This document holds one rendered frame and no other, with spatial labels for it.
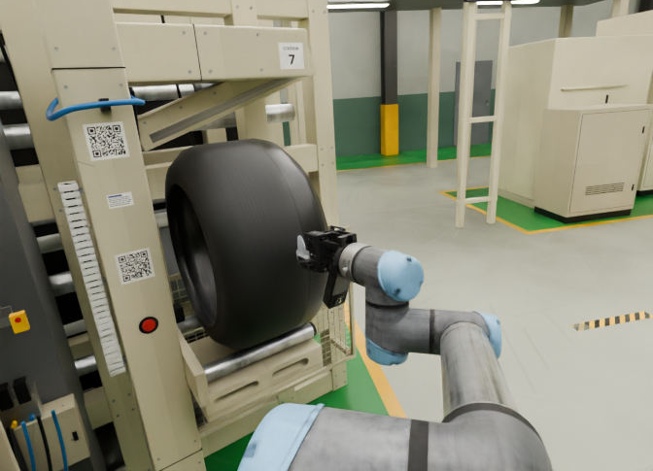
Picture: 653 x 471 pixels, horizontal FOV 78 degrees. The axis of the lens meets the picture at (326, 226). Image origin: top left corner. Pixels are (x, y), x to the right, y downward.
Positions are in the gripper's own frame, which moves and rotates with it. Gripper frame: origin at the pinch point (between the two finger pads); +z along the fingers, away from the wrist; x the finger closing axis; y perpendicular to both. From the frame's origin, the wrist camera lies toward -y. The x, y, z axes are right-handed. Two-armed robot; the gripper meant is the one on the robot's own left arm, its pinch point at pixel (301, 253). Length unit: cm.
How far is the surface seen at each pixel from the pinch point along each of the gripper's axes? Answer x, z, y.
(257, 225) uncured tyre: 8.5, 3.3, 8.4
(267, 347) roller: 5.3, 18.4, -29.2
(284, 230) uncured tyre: 2.4, 2.6, 5.9
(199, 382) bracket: 25.7, 14.1, -28.4
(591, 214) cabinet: -449, 138, -99
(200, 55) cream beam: 1, 42, 53
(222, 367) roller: 18.7, 18.3, -29.5
